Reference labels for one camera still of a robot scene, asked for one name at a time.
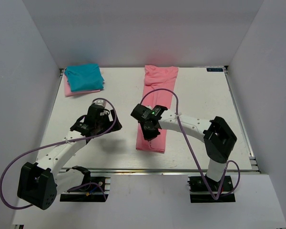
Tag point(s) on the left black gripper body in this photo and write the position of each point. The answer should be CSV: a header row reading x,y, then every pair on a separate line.
x,y
104,125

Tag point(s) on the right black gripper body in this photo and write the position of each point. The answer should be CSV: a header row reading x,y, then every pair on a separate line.
x,y
148,133

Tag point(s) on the pink t shirt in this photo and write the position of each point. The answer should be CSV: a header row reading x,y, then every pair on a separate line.
x,y
155,78
80,83

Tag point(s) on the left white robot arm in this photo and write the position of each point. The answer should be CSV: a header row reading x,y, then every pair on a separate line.
x,y
42,181

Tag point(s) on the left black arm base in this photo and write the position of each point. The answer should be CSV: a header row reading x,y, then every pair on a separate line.
x,y
95,189

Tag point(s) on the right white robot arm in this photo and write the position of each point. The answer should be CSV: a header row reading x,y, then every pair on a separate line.
x,y
217,136

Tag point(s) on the folded pink t shirt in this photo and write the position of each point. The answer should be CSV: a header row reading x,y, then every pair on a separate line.
x,y
80,83

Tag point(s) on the folded teal t shirt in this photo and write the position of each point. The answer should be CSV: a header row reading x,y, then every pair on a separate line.
x,y
84,68

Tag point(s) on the blue table label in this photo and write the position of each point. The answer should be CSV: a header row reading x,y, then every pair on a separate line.
x,y
215,69

